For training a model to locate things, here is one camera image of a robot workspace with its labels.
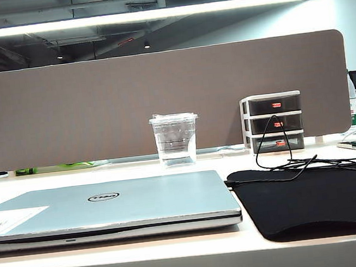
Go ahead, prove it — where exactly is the clear plastic coffee cup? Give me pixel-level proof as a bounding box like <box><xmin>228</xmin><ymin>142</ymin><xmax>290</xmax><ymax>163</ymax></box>
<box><xmin>148</xmin><ymin>109</ymin><xmax>204</xmax><ymax>171</ymax></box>

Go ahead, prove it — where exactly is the silver Dell laptop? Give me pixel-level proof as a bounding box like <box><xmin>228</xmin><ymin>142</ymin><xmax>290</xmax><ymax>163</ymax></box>
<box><xmin>0</xmin><ymin>167</ymin><xmax>245</xmax><ymax>254</ymax></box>

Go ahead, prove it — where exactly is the white sticker on laptop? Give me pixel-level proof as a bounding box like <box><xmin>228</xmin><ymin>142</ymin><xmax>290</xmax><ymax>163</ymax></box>
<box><xmin>0</xmin><ymin>204</ymin><xmax>53</xmax><ymax>237</ymax></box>

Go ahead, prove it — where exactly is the dark translucent drawer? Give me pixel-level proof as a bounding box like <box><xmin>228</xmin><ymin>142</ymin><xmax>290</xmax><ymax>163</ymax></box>
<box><xmin>251</xmin><ymin>132</ymin><xmax>305</xmax><ymax>155</ymax></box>
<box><xmin>247</xmin><ymin>94</ymin><xmax>301</xmax><ymax>117</ymax></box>
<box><xmin>249</xmin><ymin>112</ymin><xmax>303</xmax><ymax>135</ymax></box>

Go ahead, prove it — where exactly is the brown desk divider panel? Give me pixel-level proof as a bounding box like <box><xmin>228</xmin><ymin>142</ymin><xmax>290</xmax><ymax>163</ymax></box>
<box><xmin>0</xmin><ymin>28</ymin><xmax>355</xmax><ymax>173</ymax></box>

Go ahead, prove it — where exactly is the green flat object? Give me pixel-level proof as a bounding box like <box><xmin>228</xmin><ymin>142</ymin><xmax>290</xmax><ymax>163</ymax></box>
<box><xmin>55</xmin><ymin>160</ymin><xmax>92</xmax><ymax>171</ymax></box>

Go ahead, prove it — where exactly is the long ceiling light bar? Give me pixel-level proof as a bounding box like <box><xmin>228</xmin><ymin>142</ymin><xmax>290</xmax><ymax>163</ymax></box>
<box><xmin>0</xmin><ymin>0</ymin><xmax>315</xmax><ymax>39</ymax></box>

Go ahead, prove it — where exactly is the black mouse pad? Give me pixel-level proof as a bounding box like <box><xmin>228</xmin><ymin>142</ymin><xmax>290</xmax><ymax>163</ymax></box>
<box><xmin>226</xmin><ymin>158</ymin><xmax>356</xmax><ymax>249</ymax></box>

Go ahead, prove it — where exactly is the green bottle behind divider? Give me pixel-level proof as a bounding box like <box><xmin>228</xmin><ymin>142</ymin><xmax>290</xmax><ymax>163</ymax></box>
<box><xmin>14</xmin><ymin>166</ymin><xmax>38</xmax><ymax>177</ymax></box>

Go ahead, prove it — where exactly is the clear bottle green label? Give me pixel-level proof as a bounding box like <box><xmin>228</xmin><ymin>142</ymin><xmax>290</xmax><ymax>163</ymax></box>
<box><xmin>345</xmin><ymin>68</ymin><xmax>356</xmax><ymax>127</ymax></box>

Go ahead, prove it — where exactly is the white mini drawer frame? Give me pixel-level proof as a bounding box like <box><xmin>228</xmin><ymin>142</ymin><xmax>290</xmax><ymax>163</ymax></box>
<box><xmin>238</xmin><ymin>90</ymin><xmax>307</xmax><ymax>158</ymax></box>

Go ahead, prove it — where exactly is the thin black cable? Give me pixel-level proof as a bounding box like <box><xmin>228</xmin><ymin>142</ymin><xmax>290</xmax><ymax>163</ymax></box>
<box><xmin>217</xmin><ymin>106</ymin><xmax>356</xmax><ymax>193</ymax></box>

